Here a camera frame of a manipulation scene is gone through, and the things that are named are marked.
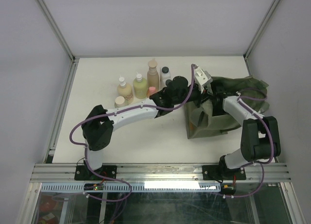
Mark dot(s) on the small tan pump bottle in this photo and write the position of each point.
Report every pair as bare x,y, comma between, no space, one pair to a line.
124,89

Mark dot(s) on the right aluminium frame post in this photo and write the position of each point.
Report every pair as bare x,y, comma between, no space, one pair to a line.
262,26

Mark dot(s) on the aluminium frame post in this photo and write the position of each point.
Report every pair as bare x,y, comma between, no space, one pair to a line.
54,27
262,26

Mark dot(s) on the amber bottle pink cap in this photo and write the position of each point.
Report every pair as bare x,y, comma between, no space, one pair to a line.
151,90

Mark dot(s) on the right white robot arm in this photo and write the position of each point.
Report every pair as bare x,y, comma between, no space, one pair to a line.
260,141

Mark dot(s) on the white bottle dark cap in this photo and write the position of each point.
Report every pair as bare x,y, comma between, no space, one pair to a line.
164,75
167,82

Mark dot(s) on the white slotted cable duct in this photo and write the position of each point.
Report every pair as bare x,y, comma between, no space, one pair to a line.
148,186

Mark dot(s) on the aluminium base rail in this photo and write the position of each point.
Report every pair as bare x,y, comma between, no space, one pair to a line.
58,172

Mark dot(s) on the yellow-green lotion bottle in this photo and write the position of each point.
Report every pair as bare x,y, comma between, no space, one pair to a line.
140,86

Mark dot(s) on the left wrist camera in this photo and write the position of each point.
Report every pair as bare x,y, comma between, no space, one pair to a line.
202,77

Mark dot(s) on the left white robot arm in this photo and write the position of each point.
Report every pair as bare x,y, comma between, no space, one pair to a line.
100,124

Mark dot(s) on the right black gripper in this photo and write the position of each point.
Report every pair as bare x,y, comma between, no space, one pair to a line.
214,115

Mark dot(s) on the olive green canvas bag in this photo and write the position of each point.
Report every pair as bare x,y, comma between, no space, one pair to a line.
201,123

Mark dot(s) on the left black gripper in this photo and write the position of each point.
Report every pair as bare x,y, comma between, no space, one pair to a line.
201,97

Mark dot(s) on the left aluminium frame post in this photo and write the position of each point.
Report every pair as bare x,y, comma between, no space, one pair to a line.
54,27

